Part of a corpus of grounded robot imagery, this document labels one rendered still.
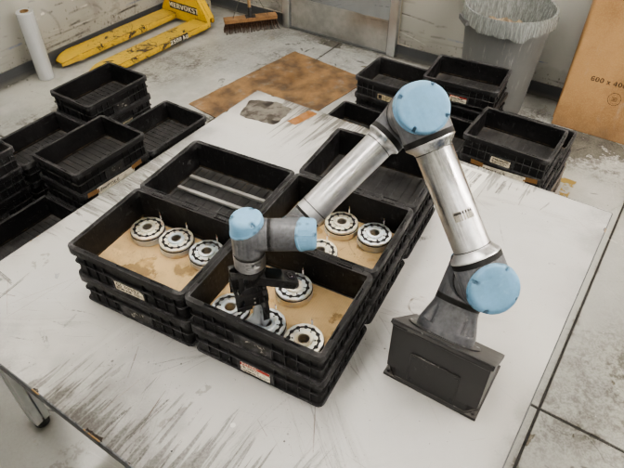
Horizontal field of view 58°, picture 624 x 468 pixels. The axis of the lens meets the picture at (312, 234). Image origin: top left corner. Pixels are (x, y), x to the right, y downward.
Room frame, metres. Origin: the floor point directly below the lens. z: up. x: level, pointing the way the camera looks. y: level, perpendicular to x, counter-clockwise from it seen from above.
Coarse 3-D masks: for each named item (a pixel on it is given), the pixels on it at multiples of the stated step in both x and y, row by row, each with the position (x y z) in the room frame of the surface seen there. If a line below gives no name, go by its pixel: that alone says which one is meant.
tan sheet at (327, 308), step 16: (224, 288) 1.06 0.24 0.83; (272, 288) 1.06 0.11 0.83; (320, 288) 1.06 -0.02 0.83; (272, 304) 1.00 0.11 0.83; (320, 304) 1.00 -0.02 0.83; (336, 304) 1.00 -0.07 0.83; (288, 320) 0.95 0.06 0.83; (304, 320) 0.95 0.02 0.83; (320, 320) 0.95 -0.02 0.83; (336, 320) 0.95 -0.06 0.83
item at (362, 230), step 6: (360, 228) 1.27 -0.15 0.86; (366, 228) 1.27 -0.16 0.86; (384, 228) 1.28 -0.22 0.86; (360, 234) 1.25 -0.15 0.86; (366, 234) 1.25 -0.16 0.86; (384, 234) 1.25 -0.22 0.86; (390, 234) 1.25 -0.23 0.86; (366, 240) 1.22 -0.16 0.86; (372, 240) 1.22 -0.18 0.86; (378, 240) 1.22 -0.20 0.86; (384, 240) 1.22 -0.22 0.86
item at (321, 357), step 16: (224, 256) 1.09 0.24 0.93; (320, 256) 1.09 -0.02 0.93; (208, 272) 1.03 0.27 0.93; (368, 272) 1.03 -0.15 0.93; (192, 288) 0.97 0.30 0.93; (368, 288) 0.98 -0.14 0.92; (192, 304) 0.92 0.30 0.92; (208, 304) 0.92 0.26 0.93; (352, 304) 0.92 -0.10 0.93; (224, 320) 0.88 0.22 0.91; (240, 320) 0.87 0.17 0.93; (256, 336) 0.84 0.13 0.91; (272, 336) 0.82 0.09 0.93; (336, 336) 0.82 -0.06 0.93; (304, 352) 0.78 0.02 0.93; (320, 352) 0.77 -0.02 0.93
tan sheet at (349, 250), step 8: (360, 224) 1.33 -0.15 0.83; (320, 232) 1.29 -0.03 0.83; (336, 240) 1.25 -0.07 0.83; (344, 240) 1.25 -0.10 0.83; (352, 240) 1.25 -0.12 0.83; (344, 248) 1.22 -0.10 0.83; (352, 248) 1.22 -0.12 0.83; (360, 248) 1.22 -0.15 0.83; (344, 256) 1.19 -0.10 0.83; (352, 256) 1.19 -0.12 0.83; (360, 256) 1.19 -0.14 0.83; (368, 256) 1.19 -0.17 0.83; (376, 256) 1.19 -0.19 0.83; (360, 264) 1.16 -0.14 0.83; (368, 264) 1.16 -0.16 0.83
